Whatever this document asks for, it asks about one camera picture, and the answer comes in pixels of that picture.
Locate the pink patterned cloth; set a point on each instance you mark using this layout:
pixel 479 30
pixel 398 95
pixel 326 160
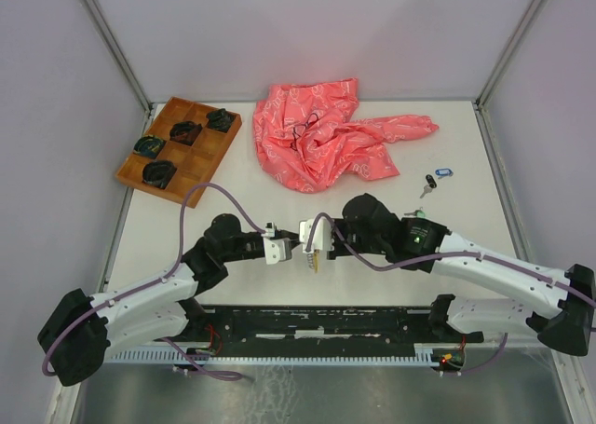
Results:
pixel 338 144

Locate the aluminium frame post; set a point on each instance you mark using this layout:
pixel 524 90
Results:
pixel 97 17
pixel 508 53

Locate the key with green tag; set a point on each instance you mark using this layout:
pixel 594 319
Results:
pixel 418 213

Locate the dark rolled item bottom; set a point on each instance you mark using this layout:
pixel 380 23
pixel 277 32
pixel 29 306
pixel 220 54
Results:
pixel 158 173

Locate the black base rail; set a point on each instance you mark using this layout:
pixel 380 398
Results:
pixel 216 326

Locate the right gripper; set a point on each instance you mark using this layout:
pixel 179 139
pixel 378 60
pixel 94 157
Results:
pixel 336 251

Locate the large keyring with yellow handle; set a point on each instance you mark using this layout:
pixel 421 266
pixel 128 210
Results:
pixel 312 260

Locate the wooden compartment tray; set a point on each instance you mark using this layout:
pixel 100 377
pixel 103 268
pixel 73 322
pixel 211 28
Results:
pixel 183 147

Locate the dark rolled item middle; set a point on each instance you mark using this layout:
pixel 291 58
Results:
pixel 185 132

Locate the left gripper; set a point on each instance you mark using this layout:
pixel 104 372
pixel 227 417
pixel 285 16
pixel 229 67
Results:
pixel 293 238

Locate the left aluminium frame post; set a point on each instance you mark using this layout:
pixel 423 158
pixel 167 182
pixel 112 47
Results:
pixel 97 17

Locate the dark green rolled item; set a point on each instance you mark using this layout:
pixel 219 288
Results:
pixel 149 146

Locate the key with black head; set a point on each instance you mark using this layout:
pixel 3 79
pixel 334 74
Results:
pixel 430 185

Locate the blue key tag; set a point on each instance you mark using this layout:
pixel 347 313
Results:
pixel 443 173

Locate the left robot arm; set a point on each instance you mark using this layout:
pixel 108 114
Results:
pixel 85 329

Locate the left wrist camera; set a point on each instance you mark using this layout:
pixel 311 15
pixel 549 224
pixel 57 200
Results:
pixel 268 241

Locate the dark rolled item top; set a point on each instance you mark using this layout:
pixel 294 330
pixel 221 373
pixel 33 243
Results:
pixel 220 120

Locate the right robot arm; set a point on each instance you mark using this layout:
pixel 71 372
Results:
pixel 555 305

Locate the eyeglasses on cloth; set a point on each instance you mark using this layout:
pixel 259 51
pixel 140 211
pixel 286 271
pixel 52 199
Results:
pixel 299 129

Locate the right aluminium frame post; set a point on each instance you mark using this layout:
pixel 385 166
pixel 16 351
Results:
pixel 508 53

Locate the white cable duct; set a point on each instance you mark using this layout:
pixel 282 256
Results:
pixel 310 354

